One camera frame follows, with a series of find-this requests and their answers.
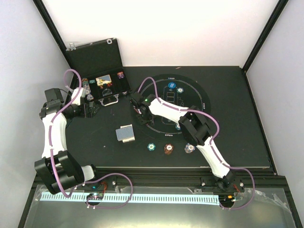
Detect blue small blind button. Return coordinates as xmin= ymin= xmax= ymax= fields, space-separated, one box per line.
xmin=168 ymin=82 xmax=176 ymax=90

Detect blue green fifty chips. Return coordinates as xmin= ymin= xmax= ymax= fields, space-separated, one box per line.
xmin=177 ymin=87 xmax=184 ymax=94

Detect green poker chip stack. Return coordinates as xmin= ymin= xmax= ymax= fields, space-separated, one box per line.
xmin=147 ymin=143 xmax=156 ymax=151

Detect orange poker chip stack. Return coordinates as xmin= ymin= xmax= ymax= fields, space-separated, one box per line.
xmin=164 ymin=144 xmax=173 ymax=154

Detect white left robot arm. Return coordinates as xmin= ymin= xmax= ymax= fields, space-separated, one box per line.
xmin=34 ymin=88 xmax=102 ymax=194

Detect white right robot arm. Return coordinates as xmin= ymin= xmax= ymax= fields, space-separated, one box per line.
xmin=130 ymin=92 xmax=234 ymax=192

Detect chip row in case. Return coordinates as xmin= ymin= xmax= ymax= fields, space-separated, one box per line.
xmin=82 ymin=78 xmax=94 ymax=101

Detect card box in case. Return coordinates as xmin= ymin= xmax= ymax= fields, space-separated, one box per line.
xmin=95 ymin=74 xmax=112 ymax=86

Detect blue backed card deck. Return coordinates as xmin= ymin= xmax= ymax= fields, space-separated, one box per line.
xmin=115 ymin=124 xmax=135 ymax=143

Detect purple chips in case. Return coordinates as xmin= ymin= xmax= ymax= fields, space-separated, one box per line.
xmin=117 ymin=72 xmax=125 ymax=79

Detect round black poker mat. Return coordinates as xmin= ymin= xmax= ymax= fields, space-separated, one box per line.
xmin=131 ymin=74 xmax=211 ymax=143

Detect black aluminium poker case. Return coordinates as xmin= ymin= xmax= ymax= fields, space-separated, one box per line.
xmin=66 ymin=38 xmax=131 ymax=105

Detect blue white poker chip stack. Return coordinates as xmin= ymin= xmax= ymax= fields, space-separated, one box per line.
xmin=184 ymin=143 xmax=196 ymax=153

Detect white slotted cable duct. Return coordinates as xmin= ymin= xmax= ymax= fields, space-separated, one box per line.
xmin=40 ymin=192 xmax=219 ymax=206

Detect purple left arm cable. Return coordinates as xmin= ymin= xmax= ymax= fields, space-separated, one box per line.
xmin=51 ymin=68 xmax=133 ymax=210

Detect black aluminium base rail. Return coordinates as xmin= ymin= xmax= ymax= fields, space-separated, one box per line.
xmin=73 ymin=166 xmax=245 ymax=193

